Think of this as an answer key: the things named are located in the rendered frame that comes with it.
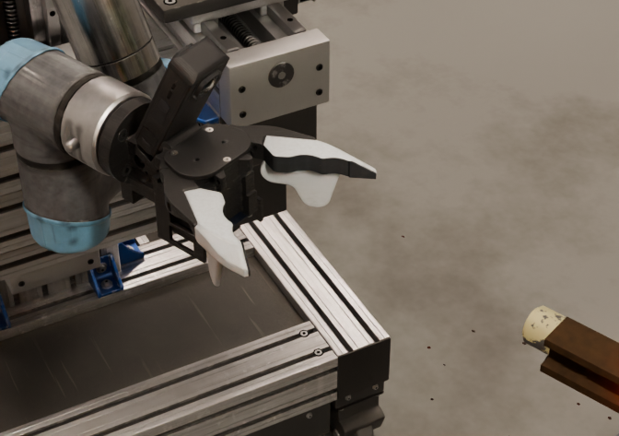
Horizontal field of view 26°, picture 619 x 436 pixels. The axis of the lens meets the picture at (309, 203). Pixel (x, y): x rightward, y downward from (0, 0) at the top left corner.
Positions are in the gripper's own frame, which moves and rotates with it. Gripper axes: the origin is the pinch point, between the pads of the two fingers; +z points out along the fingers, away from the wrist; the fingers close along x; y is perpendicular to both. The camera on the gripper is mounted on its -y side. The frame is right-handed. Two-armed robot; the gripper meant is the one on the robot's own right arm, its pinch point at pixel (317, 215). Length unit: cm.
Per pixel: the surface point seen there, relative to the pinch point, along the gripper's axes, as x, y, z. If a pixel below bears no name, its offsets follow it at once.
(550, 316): -37, 36, 2
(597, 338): -0.6, -1.3, 23.0
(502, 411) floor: -76, 100, -23
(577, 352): 1.3, -1.3, 22.7
